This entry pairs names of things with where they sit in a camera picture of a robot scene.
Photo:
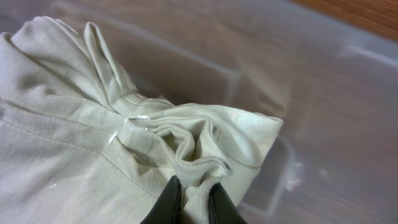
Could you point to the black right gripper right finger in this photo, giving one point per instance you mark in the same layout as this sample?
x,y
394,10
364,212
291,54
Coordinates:
x,y
221,208

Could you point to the clear plastic storage bin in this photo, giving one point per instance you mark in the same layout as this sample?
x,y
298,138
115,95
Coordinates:
x,y
327,68

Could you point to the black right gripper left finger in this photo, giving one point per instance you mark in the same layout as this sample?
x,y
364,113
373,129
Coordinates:
x,y
167,208

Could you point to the cream cloth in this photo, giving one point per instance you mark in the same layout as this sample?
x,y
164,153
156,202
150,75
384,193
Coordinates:
x,y
80,144

